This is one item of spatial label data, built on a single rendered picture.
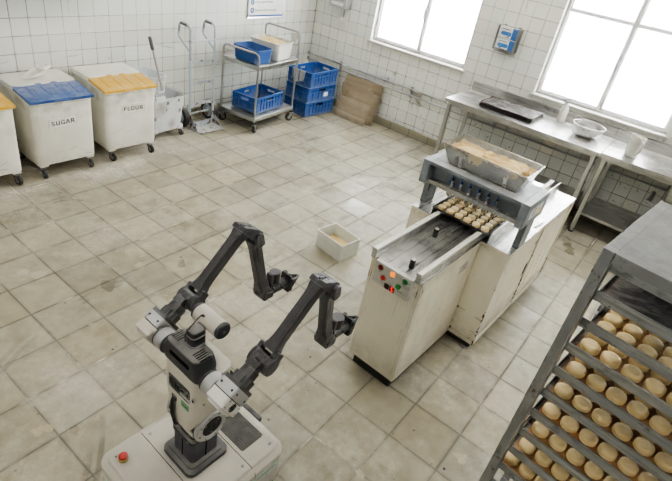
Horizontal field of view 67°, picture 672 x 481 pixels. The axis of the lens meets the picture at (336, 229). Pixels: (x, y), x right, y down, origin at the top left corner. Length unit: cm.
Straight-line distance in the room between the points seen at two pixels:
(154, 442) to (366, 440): 111
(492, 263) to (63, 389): 255
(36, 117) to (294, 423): 329
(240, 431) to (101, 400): 86
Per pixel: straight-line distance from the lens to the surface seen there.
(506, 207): 321
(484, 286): 336
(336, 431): 299
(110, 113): 523
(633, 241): 145
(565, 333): 148
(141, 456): 256
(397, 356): 304
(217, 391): 191
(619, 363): 157
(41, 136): 500
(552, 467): 185
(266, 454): 255
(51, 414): 311
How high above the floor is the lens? 238
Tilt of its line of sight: 31 degrees down
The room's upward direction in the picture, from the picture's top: 11 degrees clockwise
